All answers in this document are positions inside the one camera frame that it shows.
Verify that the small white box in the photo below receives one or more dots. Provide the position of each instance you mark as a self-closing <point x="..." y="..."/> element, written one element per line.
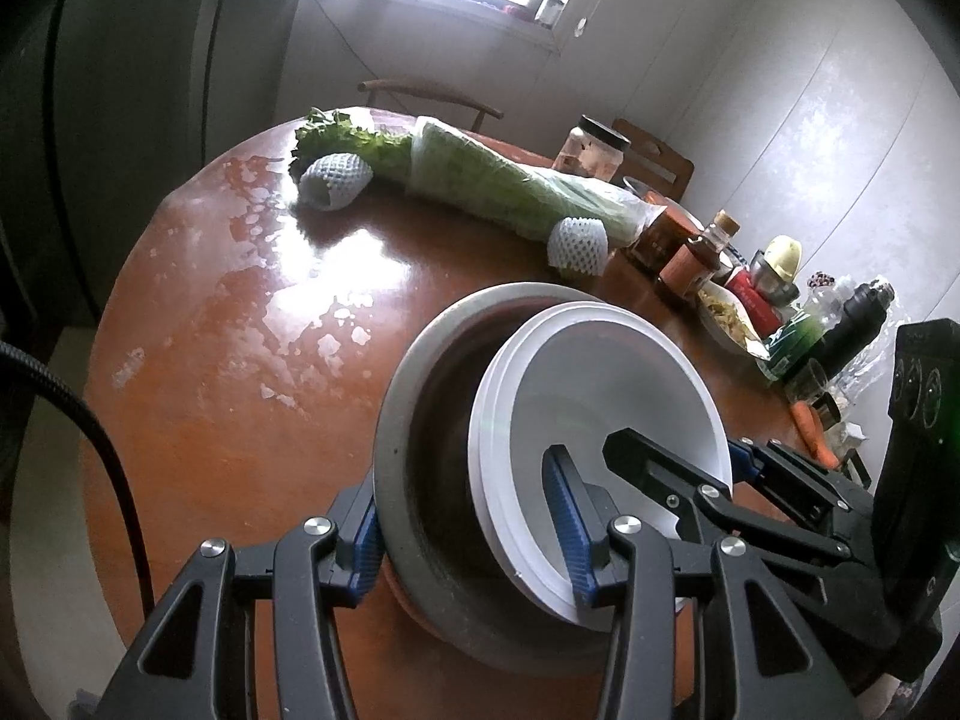
<point x="852" y="441"/>

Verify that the wooden chair with cutout back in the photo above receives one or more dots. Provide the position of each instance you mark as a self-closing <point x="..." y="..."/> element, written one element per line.
<point x="660" y="161"/>

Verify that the white-lined paper noodle bowl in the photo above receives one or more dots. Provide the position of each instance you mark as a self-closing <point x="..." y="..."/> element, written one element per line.
<point x="478" y="442"/>
<point x="615" y="390"/>

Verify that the steel cup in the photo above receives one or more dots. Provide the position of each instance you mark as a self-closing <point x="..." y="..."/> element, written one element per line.
<point x="772" y="286"/>

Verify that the dark grey refrigerator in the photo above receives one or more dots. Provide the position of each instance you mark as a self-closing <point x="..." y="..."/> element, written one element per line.
<point x="97" y="127"/>

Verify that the steel basin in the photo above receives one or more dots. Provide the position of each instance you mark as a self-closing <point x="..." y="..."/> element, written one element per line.
<point x="637" y="187"/>

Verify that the green leafy lettuce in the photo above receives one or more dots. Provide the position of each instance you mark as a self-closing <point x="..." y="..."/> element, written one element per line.
<point x="352" y="142"/>

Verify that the glass tumbler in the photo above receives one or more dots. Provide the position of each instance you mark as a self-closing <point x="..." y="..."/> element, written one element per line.
<point x="806" y="382"/>

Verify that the napa cabbage in plastic wrap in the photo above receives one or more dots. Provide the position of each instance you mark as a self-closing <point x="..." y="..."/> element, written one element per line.
<point x="487" y="172"/>

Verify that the white oval dish with food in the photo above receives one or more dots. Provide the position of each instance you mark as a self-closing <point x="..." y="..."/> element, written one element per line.
<point x="727" y="319"/>

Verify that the green dish soap bottle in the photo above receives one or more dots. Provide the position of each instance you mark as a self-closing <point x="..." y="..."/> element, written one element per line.
<point x="795" y="337"/>

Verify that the orange carrot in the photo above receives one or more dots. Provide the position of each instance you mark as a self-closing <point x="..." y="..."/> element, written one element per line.
<point x="814" y="431"/>

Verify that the pale yellow plastic lid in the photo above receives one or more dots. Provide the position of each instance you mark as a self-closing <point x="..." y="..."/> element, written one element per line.
<point x="782" y="255"/>

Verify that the black thermos flask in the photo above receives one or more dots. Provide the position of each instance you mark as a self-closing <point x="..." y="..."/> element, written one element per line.
<point x="847" y="322"/>

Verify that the clear jar with black lid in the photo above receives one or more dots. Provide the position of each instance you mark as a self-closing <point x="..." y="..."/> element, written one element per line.
<point x="589" y="154"/>

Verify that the large steel bowl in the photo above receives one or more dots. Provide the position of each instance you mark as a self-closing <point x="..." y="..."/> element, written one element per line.
<point x="420" y="405"/>

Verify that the clear crinkled plastic bag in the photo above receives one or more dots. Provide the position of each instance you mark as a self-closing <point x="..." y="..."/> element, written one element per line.
<point x="862" y="382"/>

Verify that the red sauce jar orange lid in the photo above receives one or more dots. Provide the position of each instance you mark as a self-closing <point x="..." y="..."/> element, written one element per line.
<point x="664" y="240"/>

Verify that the orange-label sauce jar dark lid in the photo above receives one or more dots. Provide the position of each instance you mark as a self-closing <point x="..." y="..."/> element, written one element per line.
<point x="690" y="266"/>

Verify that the wooden chair with curved rail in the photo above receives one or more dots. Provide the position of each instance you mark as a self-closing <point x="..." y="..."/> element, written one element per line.
<point x="420" y="86"/>

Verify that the small steel tin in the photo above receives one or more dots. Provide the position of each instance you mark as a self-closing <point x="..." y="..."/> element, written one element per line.
<point x="827" y="411"/>

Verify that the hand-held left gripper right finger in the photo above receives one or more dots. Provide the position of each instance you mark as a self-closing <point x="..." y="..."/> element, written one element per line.
<point x="570" y="532"/>

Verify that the fruit in white foam net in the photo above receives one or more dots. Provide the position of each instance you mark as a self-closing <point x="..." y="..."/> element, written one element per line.
<point x="579" y="244"/>
<point x="334" y="180"/>

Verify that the red tissue box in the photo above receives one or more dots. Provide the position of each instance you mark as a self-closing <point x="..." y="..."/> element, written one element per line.
<point x="757" y="304"/>

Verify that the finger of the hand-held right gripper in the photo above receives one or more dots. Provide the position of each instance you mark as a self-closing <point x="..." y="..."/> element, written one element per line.
<point x="667" y="476"/>
<point x="742" y="457"/>

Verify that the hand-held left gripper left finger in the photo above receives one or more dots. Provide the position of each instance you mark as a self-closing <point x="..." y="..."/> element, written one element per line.
<point x="367" y="540"/>

